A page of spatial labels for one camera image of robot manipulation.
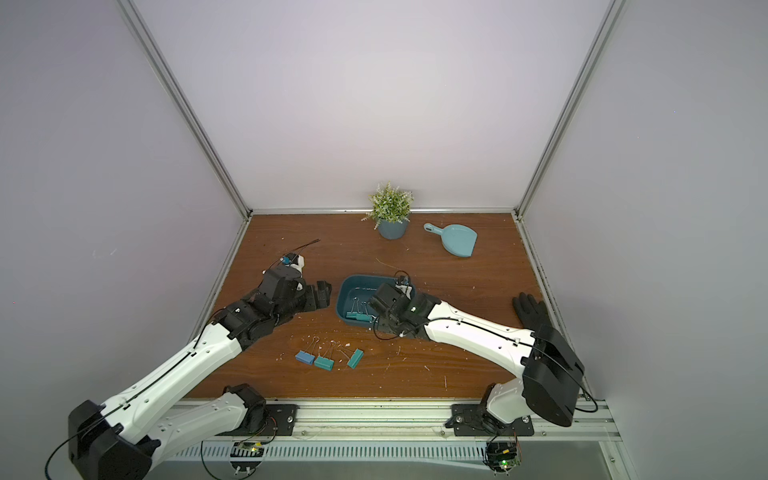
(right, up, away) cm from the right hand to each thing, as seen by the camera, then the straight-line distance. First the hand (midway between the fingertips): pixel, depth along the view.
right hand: (387, 315), depth 80 cm
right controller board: (+28, -30, -11) cm, 42 cm away
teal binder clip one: (-17, -14, +2) cm, 22 cm away
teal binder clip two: (-9, -12, +2) cm, 16 cm away
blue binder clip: (-24, -13, +3) cm, 27 cm away
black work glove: (+45, -3, +11) cm, 47 cm away
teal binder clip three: (-10, -2, +10) cm, 14 cm away
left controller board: (-35, -33, -8) cm, 48 cm away
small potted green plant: (+1, +31, +20) cm, 37 cm away
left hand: (-17, +8, -1) cm, 19 cm away
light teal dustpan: (+26, +21, +31) cm, 46 cm away
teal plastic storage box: (-11, +3, +15) cm, 19 cm away
